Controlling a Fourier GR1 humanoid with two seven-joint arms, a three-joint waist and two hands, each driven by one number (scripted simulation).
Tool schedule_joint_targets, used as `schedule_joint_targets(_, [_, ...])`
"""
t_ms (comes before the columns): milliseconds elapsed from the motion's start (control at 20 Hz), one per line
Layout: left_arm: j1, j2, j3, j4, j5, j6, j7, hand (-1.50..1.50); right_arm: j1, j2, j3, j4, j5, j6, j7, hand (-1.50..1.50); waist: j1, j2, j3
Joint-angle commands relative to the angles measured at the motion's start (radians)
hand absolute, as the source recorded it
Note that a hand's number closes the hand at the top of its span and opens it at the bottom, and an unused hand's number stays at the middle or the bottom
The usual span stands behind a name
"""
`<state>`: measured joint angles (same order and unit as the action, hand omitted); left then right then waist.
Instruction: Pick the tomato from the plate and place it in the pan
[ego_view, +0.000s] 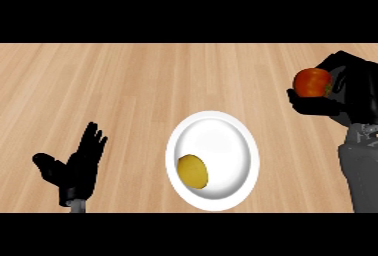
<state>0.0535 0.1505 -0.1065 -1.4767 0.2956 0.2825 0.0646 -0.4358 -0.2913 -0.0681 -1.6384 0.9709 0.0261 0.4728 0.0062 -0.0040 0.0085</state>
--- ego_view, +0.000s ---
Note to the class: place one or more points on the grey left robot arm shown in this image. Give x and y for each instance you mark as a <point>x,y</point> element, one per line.
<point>77,206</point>

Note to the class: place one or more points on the white oval plate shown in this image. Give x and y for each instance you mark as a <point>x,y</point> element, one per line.
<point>223,146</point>

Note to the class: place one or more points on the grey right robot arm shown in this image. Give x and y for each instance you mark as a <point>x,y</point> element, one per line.
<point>362,170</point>

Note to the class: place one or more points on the yellow potato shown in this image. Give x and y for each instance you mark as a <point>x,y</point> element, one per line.
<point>192,172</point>

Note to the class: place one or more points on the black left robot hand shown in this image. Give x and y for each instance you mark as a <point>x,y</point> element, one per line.
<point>79,170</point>

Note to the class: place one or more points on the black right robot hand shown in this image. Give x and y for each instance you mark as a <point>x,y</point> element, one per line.
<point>356,96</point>

